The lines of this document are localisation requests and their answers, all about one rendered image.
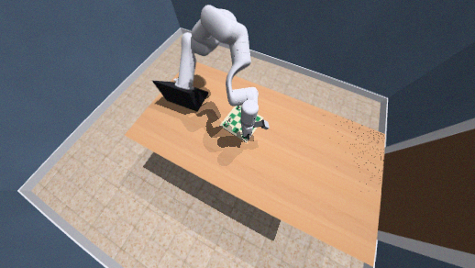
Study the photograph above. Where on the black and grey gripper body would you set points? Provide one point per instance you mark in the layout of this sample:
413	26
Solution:
247	130

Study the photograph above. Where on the green and cream chessboard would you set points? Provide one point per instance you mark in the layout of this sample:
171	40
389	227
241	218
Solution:
234	126

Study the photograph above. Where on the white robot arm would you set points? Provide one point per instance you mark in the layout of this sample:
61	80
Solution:
225	29

